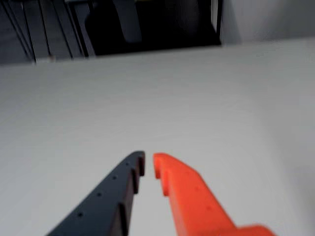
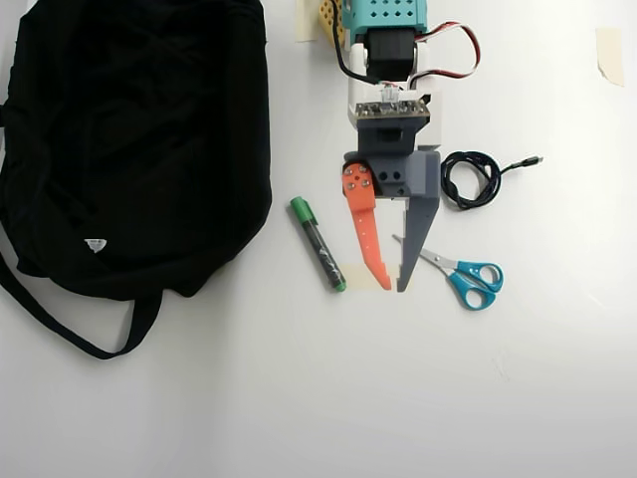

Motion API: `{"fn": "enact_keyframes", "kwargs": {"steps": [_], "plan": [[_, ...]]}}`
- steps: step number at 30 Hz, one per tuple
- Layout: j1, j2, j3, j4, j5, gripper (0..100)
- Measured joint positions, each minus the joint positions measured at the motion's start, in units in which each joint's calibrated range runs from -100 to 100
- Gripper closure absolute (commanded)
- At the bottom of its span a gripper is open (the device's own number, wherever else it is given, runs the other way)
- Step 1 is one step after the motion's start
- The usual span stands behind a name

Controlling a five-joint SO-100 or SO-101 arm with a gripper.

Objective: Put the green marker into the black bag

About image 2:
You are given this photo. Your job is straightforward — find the green black marker pen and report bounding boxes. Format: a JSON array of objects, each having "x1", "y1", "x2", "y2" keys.
[{"x1": 289, "y1": 195, "x2": 348, "y2": 293}]

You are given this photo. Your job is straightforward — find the black camera cable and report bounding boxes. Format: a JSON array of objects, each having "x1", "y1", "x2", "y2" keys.
[{"x1": 331, "y1": 14, "x2": 394, "y2": 94}]

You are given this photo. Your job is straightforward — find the black fabric bag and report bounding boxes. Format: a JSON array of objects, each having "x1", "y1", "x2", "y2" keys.
[{"x1": 0, "y1": 0, "x2": 274, "y2": 361}]

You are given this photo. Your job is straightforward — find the black coiled usb cable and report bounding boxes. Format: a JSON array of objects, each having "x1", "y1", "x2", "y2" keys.
[{"x1": 439, "y1": 150, "x2": 544, "y2": 212}]

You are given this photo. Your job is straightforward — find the beige masking tape strip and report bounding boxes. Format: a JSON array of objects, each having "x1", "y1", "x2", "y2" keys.
[
  {"x1": 294, "y1": 0, "x2": 320, "y2": 43},
  {"x1": 595, "y1": 27, "x2": 625, "y2": 88},
  {"x1": 339, "y1": 264, "x2": 416, "y2": 291}
]

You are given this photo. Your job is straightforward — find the red white black servo cable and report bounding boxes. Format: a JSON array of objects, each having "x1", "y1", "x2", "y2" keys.
[{"x1": 415, "y1": 21, "x2": 482, "y2": 82}]

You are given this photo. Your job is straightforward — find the blue handled scissors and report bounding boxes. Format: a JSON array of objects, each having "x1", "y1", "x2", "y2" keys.
[{"x1": 391, "y1": 233, "x2": 505, "y2": 312}]

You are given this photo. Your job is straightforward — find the camera circuit board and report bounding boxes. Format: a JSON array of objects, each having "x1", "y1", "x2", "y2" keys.
[{"x1": 355, "y1": 97, "x2": 432, "y2": 123}]

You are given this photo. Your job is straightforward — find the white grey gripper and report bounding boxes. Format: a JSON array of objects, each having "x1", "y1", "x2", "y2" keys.
[{"x1": 340, "y1": 87, "x2": 444, "y2": 294}]

